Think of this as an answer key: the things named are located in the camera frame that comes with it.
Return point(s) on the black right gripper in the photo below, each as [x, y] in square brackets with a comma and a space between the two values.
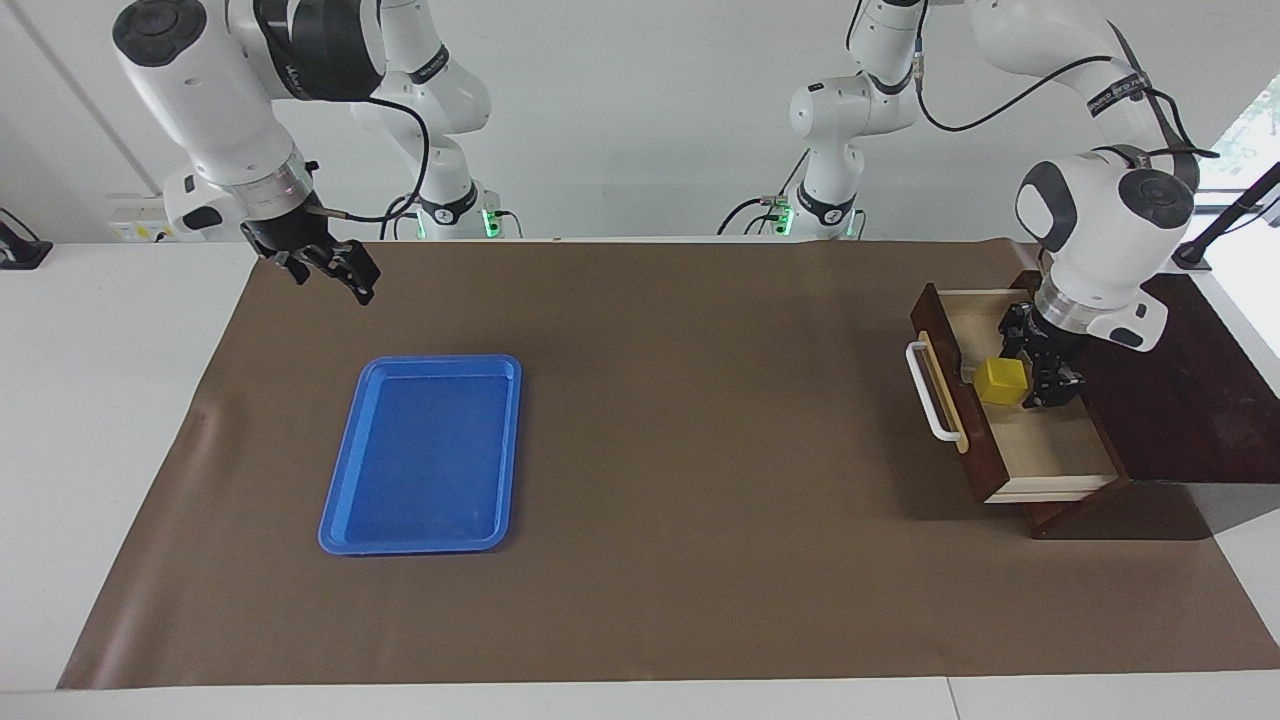
[290, 235]

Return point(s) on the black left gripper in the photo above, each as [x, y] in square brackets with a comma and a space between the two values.
[1050, 350]

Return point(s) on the yellow cube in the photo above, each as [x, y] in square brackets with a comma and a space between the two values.
[1002, 382]

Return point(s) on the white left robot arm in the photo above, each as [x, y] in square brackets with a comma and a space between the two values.
[1100, 230]

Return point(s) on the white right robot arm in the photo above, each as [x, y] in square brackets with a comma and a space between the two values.
[210, 100]

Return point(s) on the dark wooden drawer cabinet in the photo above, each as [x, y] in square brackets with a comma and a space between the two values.
[1190, 420]

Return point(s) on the blue plastic tray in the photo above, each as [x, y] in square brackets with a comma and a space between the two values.
[420, 460]

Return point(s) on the black clamp base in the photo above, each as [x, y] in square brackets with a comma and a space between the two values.
[20, 250]

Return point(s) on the brown table mat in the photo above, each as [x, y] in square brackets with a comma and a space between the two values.
[700, 520]

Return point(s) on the white wall power outlet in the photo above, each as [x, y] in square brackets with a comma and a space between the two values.
[135, 222]

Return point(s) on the black camera stand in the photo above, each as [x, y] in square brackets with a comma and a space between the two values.
[1225, 222]

